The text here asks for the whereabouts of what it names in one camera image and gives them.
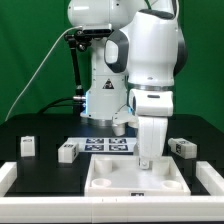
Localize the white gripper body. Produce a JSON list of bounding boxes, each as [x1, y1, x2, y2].
[[112, 89, 173, 160]]

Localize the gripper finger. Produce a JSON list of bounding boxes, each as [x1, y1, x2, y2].
[[139, 157, 151, 170], [113, 124, 125, 136]]

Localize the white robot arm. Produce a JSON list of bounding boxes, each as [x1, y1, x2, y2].
[[67, 0, 186, 169]]

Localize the white U-shaped fence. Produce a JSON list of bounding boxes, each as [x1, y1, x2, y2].
[[0, 162, 224, 223]]

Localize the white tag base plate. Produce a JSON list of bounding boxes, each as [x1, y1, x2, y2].
[[67, 137, 136, 153]]

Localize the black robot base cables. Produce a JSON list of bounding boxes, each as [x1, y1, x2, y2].
[[38, 97, 83, 116]]

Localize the black camera stand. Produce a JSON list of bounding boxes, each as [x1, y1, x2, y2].
[[64, 33, 85, 116]]

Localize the grey camera on stand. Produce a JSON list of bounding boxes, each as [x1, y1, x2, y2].
[[82, 24, 112, 36]]

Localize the white camera cable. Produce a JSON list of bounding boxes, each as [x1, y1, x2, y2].
[[4, 25, 84, 122]]

